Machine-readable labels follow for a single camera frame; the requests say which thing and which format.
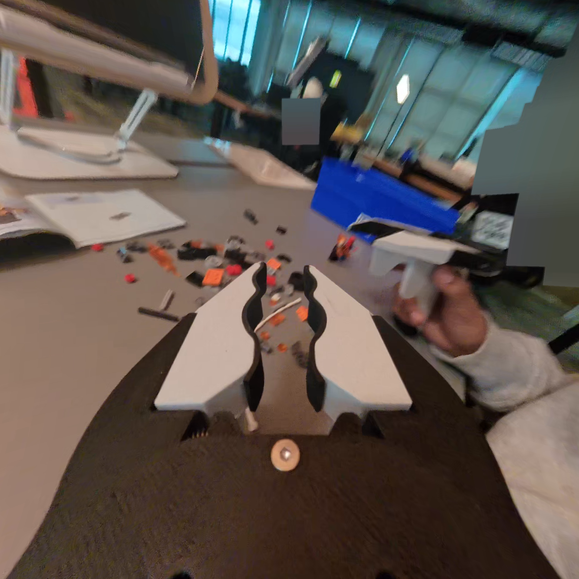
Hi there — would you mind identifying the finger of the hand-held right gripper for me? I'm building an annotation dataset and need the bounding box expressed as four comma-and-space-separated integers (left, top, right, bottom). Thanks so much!
347, 214, 458, 237
369, 231, 481, 277

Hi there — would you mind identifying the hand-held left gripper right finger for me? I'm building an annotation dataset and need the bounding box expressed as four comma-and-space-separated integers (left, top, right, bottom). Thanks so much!
302, 264, 413, 420

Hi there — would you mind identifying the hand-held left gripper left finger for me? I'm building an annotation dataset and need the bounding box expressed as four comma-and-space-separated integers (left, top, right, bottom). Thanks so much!
154, 261, 268, 422

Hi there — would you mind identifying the black flaming lego minifigure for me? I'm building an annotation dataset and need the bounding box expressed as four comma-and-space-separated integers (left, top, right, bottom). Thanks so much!
328, 233, 352, 263

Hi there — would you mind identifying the pile of lego pieces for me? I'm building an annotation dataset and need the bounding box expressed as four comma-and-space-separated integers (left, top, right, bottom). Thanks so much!
90, 208, 318, 370

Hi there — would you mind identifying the person's right forearm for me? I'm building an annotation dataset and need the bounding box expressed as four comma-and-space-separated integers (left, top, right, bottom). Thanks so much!
434, 312, 571, 413

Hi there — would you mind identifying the lego instruction booklet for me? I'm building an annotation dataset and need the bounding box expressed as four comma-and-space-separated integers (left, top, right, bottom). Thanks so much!
0, 188, 187, 250

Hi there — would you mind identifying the person's right hand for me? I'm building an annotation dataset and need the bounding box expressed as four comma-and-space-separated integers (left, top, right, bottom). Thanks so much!
393, 264, 490, 359

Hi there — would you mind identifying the blue plastic bin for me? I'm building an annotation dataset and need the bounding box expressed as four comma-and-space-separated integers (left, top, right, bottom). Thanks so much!
311, 157, 463, 241

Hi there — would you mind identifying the laminated paper sheet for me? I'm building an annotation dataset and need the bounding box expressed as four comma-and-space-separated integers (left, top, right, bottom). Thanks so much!
204, 138, 318, 190

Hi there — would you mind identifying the person's grey sweatshirt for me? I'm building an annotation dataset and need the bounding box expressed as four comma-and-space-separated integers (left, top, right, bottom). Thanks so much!
485, 375, 579, 579

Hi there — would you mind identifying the white tablet stand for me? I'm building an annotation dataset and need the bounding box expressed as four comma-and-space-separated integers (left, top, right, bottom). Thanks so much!
0, 50, 180, 181

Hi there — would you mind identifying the white lego string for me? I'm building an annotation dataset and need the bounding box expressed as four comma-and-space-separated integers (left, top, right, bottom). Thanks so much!
253, 297, 303, 334

